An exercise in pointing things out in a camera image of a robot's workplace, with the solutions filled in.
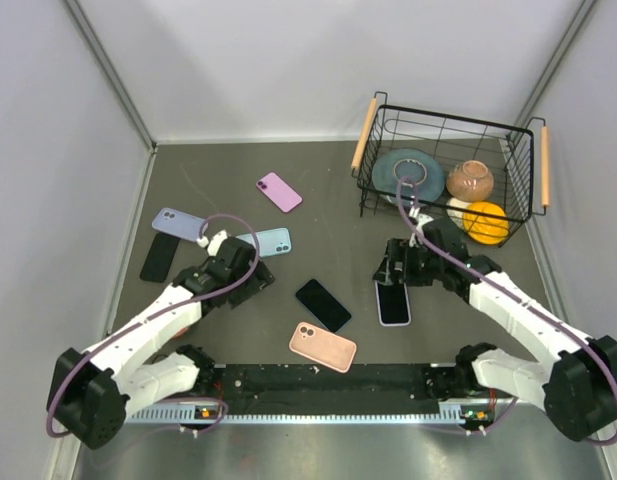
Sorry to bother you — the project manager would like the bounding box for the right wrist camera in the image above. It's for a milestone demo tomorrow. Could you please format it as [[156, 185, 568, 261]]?
[[408, 207, 433, 247]]

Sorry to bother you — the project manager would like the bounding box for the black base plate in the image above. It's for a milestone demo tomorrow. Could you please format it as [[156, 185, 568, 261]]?
[[179, 364, 492, 415]]

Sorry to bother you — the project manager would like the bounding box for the magenta phone case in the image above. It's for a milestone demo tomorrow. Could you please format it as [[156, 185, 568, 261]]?
[[256, 172, 303, 213]]

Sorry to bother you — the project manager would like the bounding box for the black wire basket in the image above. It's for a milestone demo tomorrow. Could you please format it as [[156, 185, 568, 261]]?
[[351, 90, 551, 223]]

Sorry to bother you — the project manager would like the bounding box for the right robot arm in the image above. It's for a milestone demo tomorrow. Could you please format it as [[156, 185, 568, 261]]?
[[373, 215, 617, 445]]

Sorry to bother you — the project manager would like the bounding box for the brown ceramic bowl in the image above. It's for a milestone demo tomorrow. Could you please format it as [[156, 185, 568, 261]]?
[[446, 160, 494, 203]]

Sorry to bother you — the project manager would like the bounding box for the white small dish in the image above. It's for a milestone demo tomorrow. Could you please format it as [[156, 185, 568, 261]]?
[[446, 197, 471, 231]]

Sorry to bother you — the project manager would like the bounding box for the pink phone case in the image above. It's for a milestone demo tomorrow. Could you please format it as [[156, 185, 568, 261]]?
[[289, 322, 357, 374]]

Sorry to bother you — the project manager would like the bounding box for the dark blue phone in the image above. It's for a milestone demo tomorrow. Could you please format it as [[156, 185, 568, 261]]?
[[295, 279, 352, 333]]

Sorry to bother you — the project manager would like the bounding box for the light blue phone case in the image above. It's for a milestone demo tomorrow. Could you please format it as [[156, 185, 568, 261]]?
[[256, 228, 292, 258]]

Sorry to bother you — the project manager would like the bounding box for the lavender case at left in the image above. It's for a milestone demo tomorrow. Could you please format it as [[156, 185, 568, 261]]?
[[152, 208, 205, 243]]

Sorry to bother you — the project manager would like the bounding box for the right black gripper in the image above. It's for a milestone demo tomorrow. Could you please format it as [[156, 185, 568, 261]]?
[[373, 238, 444, 286]]

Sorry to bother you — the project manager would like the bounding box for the yellow bowl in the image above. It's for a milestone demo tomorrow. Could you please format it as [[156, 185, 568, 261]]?
[[462, 201, 510, 245]]

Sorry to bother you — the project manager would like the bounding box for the black phone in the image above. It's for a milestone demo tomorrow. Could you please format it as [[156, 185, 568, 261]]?
[[139, 232, 180, 283], [377, 282, 410, 325]]

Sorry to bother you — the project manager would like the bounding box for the blue ceramic plate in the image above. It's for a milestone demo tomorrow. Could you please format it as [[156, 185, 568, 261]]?
[[372, 149, 445, 208]]

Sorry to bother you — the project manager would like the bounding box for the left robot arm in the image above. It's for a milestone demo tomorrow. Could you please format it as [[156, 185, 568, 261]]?
[[46, 233, 275, 450]]

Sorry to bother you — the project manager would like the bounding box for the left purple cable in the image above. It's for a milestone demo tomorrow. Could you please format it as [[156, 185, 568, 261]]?
[[45, 213, 262, 451]]

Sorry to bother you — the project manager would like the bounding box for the white slotted cable duct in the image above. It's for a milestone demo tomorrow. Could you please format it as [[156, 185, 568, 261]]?
[[125, 403, 466, 426]]

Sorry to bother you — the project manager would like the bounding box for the red patterned bowl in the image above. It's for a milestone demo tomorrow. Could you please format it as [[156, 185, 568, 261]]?
[[173, 326, 191, 338]]

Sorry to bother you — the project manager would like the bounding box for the lavender phone case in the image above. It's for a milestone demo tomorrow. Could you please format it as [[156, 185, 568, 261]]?
[[375, 279, 413, 329]]

